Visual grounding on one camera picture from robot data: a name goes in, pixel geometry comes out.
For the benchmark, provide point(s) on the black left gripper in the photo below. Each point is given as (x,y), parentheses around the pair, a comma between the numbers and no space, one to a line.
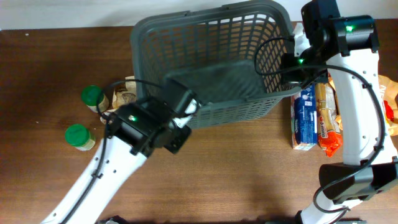
(175,146)

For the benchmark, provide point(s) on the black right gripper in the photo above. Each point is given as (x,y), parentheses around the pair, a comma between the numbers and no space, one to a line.
(289,76)

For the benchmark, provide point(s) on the beige snack pouch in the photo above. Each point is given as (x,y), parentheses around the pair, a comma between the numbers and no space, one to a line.
(122,94)

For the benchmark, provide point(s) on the blue carton box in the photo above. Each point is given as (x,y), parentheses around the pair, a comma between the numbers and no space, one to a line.
(304,119)

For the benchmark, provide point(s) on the orange noodle packet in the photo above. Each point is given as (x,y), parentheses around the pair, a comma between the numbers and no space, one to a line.
(329,136)

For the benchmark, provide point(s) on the green lid jar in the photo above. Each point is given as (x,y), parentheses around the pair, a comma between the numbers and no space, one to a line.
(80,137)
(93,98)

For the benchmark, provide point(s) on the beige red coffee pouch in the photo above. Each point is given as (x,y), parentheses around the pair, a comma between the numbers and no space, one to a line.
(388,89)

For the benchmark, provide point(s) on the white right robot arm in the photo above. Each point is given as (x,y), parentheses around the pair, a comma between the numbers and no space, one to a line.
(346,48)

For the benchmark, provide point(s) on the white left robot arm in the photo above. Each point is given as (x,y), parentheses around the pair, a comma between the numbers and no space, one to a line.
(131,134)

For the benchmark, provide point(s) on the grey plastic basket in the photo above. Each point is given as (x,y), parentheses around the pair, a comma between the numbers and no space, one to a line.
(229,56)

